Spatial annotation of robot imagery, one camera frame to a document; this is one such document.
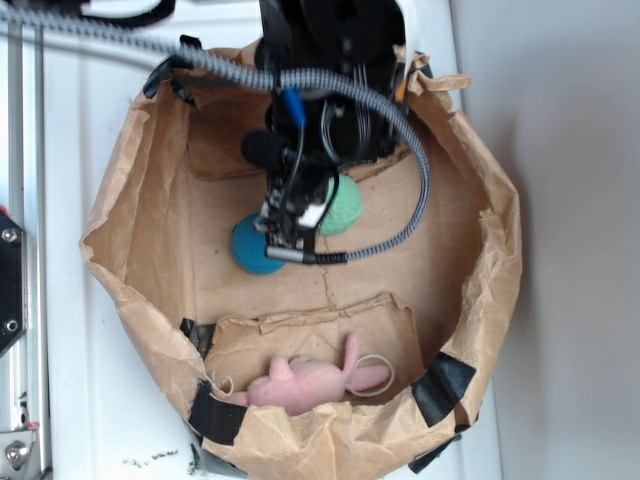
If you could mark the black foam microphone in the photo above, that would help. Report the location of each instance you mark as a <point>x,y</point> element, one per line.
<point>264,149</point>

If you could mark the white plastic tray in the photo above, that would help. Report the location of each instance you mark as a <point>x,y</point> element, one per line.
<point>108,418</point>

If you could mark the brown paper bag bin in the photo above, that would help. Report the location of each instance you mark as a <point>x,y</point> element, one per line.
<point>437,306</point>

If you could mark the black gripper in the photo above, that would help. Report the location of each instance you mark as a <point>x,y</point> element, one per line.
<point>326,137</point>

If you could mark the green foam ball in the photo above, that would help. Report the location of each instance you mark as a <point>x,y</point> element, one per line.
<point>345,206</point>

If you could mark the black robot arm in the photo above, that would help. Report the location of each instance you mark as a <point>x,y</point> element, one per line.
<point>357,39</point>

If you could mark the black metal bracket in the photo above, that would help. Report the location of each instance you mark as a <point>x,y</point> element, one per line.
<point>13,282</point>

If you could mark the blue foam ball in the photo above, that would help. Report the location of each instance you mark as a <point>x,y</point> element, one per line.
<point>248,246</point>

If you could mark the pink plush toy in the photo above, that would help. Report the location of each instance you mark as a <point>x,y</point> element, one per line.
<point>300,384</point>

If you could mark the aluminium frame rail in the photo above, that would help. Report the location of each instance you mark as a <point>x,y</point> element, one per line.
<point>25,412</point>

